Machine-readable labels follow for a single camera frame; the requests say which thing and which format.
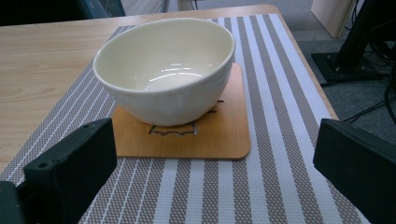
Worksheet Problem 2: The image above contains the cream ceramic bowl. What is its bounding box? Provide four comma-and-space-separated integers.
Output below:
92, 17, 236, 127

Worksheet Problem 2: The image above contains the black floor cable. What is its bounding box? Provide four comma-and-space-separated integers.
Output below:
342, 85, 396, 126

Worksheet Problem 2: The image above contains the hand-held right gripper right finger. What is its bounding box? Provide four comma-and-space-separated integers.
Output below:
312, 118, 396, 224

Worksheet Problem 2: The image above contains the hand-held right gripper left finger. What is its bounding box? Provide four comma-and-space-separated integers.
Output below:
22, 117, 119, 224

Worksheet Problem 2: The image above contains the grey striped woven placemat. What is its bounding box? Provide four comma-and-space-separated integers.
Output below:
0, 13, 372, 224

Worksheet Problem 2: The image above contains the light wooden desk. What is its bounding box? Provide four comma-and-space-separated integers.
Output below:
309, 0, 358, 39

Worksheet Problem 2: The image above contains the square wooden coaster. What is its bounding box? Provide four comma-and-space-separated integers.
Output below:
111, 63, 252, 161

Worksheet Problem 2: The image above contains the black stand base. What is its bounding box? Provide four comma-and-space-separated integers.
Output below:
311, 0, 396, 86

